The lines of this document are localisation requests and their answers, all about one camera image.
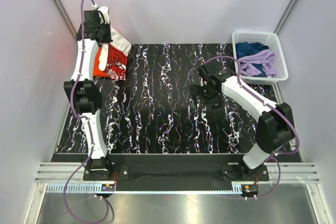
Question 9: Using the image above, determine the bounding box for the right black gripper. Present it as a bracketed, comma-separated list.
[190, 83, 224, 112]

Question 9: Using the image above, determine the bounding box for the white t shirt red print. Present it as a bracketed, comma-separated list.
[98, 6, 131, 81]

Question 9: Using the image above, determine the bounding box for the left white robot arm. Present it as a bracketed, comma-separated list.
[64, 6, 113, 181]

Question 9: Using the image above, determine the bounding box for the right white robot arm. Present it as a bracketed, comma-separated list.
[190, 61, 295, 181]

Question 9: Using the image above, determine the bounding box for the folded orange t shirt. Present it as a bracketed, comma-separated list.
[93, 47, 107, 77]

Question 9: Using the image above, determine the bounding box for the dark blue t shirt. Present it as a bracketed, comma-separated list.
[235, 42, 269, 77]

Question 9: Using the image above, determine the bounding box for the white plastic laundry basket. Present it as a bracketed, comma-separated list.
[232, 31, 288, 85]

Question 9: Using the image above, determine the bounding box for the lilac t shirt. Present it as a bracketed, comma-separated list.
[238, 49, 277, 78]

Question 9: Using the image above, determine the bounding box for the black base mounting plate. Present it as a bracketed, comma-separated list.
[94, 154, 269, 185]

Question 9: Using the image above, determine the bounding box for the slotted cable duct rail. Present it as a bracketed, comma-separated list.
[46, 182, 259, 194]

